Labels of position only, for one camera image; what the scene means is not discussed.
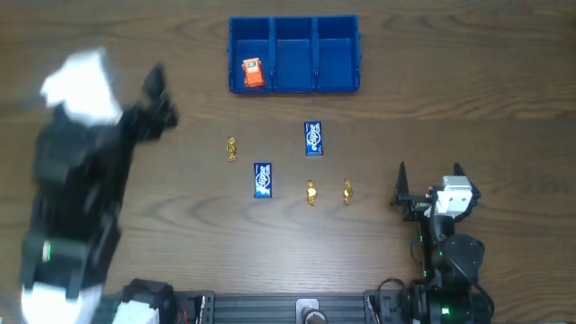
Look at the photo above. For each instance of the blue tray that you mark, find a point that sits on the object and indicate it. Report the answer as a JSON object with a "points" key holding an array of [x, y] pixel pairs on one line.
{"points": [[333, 54]]}

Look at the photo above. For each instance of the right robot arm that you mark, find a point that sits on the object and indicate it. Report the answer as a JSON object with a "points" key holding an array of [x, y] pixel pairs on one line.
{"points": [[463, 261]]}

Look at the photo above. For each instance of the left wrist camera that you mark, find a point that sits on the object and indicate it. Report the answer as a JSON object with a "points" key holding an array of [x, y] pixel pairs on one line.
{"points": [[81, 87]]}

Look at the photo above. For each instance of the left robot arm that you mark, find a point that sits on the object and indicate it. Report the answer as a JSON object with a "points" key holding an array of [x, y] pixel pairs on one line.
{"points": [[76, 193]]}

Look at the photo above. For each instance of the orange candy box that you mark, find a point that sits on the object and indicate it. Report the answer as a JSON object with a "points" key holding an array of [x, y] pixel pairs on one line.
{"points": [[253, 74]]}

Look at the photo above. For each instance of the gold candy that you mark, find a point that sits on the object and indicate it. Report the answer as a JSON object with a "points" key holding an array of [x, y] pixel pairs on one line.
{"points": [[231, 148], [311, 192], [347, 192]]}

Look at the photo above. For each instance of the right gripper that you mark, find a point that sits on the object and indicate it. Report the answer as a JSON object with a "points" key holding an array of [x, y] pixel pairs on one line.
{"points": [[418, 208]]}

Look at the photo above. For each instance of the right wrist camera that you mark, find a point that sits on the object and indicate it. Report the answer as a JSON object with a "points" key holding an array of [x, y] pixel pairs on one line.
{"points": [[454, 193]]}

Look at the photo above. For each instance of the blue candy pack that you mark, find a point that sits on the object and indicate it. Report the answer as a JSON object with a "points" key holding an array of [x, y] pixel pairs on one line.
{"points": [[263, 180], [313, 138]]}

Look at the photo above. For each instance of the mounting rail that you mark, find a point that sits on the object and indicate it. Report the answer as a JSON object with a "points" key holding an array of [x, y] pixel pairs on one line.
{"points": [[256, 310]]}

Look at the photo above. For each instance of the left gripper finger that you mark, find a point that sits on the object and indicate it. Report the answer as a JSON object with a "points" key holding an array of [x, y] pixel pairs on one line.
{"points": [[157, 99]]}

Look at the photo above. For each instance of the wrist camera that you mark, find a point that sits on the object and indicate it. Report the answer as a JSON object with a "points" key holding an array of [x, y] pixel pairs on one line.
{"points": [[454, 193], [81, 87]]}

